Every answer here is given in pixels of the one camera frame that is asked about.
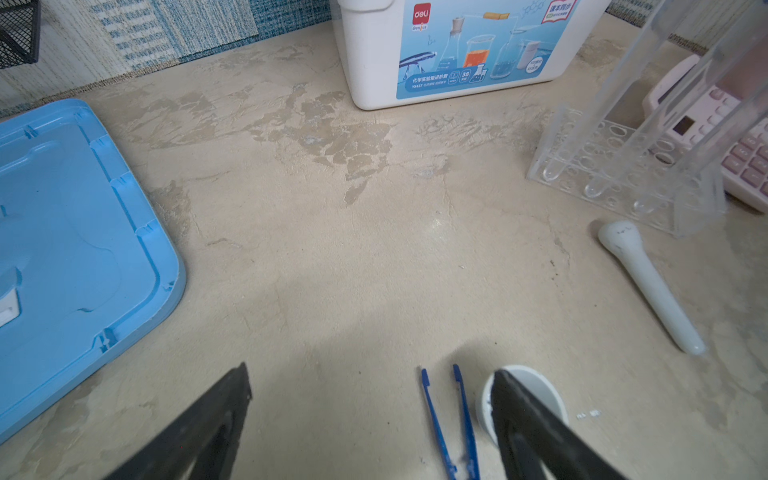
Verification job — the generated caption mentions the blue plastic bin lid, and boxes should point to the blue plastic bin lid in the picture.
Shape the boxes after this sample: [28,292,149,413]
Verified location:
[1,100,186,439]

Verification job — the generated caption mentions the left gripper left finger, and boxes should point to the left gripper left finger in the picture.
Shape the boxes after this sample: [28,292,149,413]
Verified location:
[107,363,252,479]

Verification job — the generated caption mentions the pink calculator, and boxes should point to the pink calculator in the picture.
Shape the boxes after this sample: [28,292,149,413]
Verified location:
[635,47,767,213]

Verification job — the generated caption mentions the white plastic storage bin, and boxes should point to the white plastic storage bin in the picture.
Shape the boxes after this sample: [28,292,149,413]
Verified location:
[330,0,609,111]

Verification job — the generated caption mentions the white ceramic pestle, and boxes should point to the white ceramic pestle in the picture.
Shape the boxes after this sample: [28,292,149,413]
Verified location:
[598,220,706,356]

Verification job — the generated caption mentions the blue plastic tweezers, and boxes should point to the blue plastic tweezers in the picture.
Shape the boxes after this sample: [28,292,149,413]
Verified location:
[418,364,481,480]

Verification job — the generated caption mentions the black wire shelf rack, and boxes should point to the black wire shelf rack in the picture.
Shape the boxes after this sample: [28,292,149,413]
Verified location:
[0,0,42,69]

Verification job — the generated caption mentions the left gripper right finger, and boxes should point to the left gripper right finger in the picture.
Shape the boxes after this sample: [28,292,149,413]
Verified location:
[490,369,624,479]

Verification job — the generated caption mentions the clear test tube rack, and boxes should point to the clear test tube rack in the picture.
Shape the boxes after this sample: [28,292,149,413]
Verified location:
[527,104,726,238]

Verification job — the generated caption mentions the small white mortar bowl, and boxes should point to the small white mortar bowl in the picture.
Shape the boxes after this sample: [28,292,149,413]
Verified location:
[476,365,569,446]

